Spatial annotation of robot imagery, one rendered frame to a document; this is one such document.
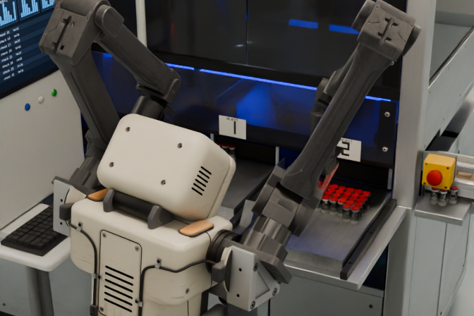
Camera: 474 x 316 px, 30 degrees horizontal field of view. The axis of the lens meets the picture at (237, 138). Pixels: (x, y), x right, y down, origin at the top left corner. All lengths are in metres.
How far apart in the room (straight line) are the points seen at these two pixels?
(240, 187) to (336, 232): 0.35
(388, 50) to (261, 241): 0.40
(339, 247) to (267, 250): 0.67
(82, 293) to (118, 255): 1.52
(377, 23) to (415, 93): 0.79
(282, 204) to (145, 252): 0.26
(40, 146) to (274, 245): 1.16
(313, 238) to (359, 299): 0.42
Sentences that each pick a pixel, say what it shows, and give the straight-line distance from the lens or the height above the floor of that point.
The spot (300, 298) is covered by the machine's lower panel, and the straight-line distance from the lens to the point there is 2.70.
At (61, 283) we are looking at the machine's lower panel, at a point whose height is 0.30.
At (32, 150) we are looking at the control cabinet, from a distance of 2.55.
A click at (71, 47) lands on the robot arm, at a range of 1.58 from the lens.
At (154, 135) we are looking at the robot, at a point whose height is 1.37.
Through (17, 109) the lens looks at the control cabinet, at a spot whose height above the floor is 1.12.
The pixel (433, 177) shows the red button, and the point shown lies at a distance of 2.32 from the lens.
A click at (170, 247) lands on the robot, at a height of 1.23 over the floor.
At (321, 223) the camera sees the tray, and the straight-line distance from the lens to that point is 2.32.
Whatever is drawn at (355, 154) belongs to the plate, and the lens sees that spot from 2.40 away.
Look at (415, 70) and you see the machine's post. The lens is 2.27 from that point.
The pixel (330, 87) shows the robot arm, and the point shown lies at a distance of 1.86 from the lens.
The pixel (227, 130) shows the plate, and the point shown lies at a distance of 2.53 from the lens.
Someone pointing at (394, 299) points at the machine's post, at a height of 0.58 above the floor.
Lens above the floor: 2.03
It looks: 24 degrees down
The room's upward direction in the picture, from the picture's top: straight up
